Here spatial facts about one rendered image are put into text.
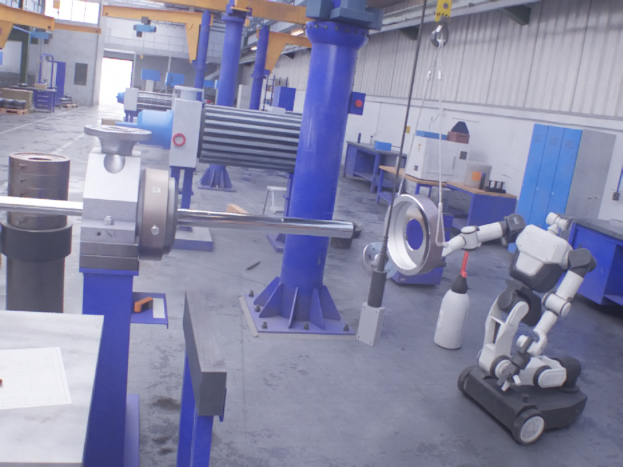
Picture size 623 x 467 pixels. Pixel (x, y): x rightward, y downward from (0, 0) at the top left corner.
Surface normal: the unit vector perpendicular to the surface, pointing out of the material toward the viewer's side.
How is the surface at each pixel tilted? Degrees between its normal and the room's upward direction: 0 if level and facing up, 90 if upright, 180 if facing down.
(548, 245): 69
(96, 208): 90
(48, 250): 90
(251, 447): 0
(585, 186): 90
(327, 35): 129
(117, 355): 90
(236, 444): 0
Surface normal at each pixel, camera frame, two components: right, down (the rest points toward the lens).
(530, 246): -0.62, -0.31
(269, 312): 0.58, 0.25
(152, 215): 0.29, 0.03
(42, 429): 0.14, -0.97
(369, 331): -0.66, 0.07
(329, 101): 0.00, 0.21
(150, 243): 0.18, 0.61
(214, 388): 0.26, 0.24
